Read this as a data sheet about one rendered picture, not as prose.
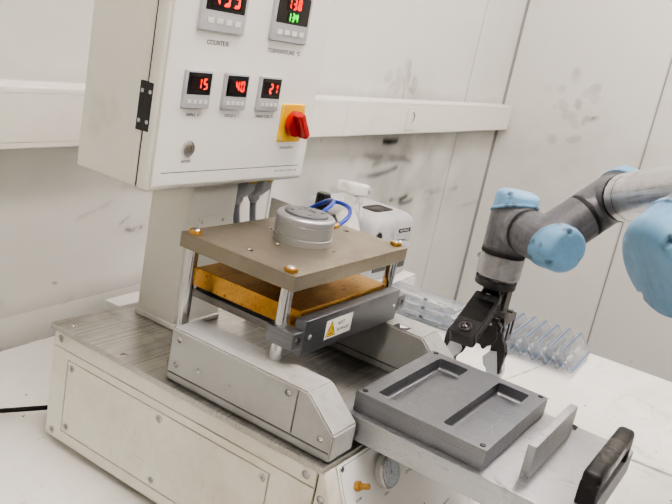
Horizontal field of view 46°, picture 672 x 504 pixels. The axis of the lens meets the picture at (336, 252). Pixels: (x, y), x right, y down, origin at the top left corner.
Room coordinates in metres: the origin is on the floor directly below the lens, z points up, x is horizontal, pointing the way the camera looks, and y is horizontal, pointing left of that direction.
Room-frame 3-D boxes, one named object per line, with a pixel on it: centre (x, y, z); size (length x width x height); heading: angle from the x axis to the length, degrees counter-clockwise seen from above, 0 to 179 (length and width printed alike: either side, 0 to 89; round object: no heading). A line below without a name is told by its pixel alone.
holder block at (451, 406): (0.88, -0.18, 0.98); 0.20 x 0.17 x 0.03; 149
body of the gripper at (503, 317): (1.32, -0.28, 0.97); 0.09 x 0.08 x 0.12; 150
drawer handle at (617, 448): (0.79, -0.34, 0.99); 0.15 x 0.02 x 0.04; 149
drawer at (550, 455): (0.86, -0.22, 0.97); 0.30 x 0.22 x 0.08; 59
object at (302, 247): (1.05, 0.06, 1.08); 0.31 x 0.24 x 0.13; 149
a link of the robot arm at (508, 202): (1.32, -0.28, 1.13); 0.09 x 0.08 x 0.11; 24
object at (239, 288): (1.02, 0.04, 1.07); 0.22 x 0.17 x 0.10; 149
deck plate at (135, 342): (1.03, 0.08, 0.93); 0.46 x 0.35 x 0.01; 59
